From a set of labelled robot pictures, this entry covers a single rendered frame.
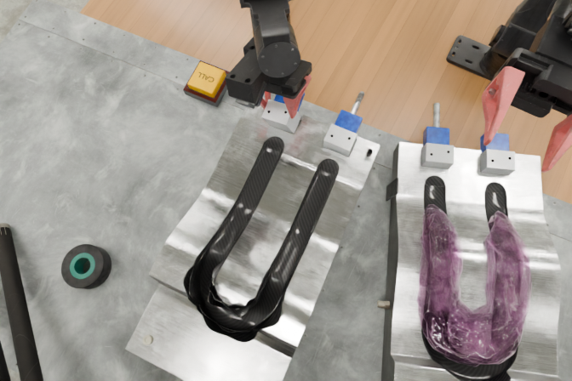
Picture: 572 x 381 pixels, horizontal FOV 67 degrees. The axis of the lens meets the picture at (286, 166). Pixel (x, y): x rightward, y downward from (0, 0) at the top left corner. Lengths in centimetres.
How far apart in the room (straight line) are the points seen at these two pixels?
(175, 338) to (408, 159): 52
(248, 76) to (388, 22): 51
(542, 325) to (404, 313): 22
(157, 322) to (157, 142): 36
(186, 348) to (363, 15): 78
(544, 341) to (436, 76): 54
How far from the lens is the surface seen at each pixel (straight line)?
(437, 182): 85
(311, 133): 80
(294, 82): 68
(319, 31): 102
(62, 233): 97
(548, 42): 54
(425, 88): 98
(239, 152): 80
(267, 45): 57
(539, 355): 85
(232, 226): 76
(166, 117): 96
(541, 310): 84
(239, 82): 61
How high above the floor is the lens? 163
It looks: 72 degrees down
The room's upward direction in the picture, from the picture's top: 7 degrees counter-clockwise
